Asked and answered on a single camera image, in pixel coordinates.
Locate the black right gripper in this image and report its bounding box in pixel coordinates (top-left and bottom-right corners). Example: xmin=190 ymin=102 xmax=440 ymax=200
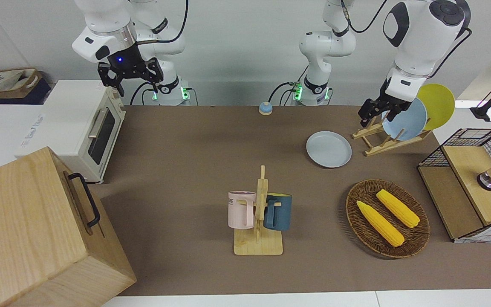
xmin=97 ymin=43 xmax=164 ymax=97

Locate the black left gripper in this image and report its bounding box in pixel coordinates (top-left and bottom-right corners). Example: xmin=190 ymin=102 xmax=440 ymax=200
xmin=358 ymin=80 xmax=413 ymax=128

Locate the gray plate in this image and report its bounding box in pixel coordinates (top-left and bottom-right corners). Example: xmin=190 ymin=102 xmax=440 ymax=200
xmin=306 ymin=131 xmax=352 ymax=168

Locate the light blue plate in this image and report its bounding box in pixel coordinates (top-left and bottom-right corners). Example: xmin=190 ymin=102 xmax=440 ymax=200
xmin=381 ymin=97 xmax=428 ymax=142

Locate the wooden plate rack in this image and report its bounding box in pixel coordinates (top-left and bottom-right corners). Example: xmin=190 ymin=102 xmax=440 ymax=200
xmin=352 ymin=115 xmax=433 ymax=157

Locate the yellow plate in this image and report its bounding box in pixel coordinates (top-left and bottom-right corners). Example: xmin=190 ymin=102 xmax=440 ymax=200
xmin=416 ymin=83 xmax=456 ymax=131

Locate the white toaster oven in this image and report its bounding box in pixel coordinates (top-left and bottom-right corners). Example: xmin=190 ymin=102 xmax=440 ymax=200
xmin=14 ymin=80 xmax=126 ymax=185

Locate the yellow corn cob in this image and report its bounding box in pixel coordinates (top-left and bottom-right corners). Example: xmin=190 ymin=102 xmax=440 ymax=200
xmin=356 ymin=200 xmax=405 ymax=247
xmin=376 ymin=189 xmax=420 ymax=229

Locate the dark navy box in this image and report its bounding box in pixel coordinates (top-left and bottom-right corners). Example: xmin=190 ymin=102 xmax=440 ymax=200
xmin=0 ymin=78 xmax=52 ymax=106

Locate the brown wicker basket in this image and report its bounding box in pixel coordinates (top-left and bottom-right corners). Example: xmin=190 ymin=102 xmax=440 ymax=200
xmin=346 ymin=179 xmax=430 ymax=259

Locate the cardboard box with bag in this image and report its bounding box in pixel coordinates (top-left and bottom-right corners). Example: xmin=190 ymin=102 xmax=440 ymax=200
xmin=0 ymin=68 xmax=42 ymax=101

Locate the dark teal mug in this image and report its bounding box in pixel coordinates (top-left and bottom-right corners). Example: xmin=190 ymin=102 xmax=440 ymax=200
xmin=264 ymin=193 xmax=293 ymax=232

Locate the pink mug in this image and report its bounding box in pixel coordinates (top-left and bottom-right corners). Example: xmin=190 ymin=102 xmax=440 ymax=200
xmin=228 ymin=191 xmax=257 ymax=229

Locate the wooden mug tree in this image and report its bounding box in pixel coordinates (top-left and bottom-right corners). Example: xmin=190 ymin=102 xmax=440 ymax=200
xmin=234 ymin=165 xmax=284 ymax=256

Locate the wooden drawer cabinet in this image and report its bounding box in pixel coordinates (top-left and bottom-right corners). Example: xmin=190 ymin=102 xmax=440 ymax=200
xmin=0 ymin=147 xmax=137 ymax=307

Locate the black base power cable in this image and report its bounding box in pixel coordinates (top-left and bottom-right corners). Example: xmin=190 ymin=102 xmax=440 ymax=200
xmin=268 ymin=65 xmax=310 ymax=106
xmin=130 ymin=82 xmax=157 ymax=106

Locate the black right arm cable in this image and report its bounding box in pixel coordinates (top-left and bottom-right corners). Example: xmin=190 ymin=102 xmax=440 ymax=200
xmin=137 ymin=0 xmax=189 ymax=44

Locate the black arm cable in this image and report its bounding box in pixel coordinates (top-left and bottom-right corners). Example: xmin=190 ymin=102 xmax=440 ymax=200
xmin=137 ymin=0 xmax=189 ymax=44
xmin=341 ymin=0 xmax=389 ymax=34
xmin=427 ymin=28 xmax=473 ymax=80

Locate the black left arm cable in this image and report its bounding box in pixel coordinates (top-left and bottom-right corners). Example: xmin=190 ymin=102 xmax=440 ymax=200
xmin=427 ymin=28 xmax=473 ymax=80
xmin=341 ymin=0 xmax=389 ymax=34

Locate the wire grid shelf box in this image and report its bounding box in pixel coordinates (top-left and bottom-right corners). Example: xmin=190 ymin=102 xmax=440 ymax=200
xmin=417 ymin=128 xmax=491 ymax=243

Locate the black drawer handle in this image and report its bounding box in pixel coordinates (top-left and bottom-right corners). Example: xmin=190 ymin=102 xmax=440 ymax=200
xmin=67 ymin=172 xmax=101 ymax=228

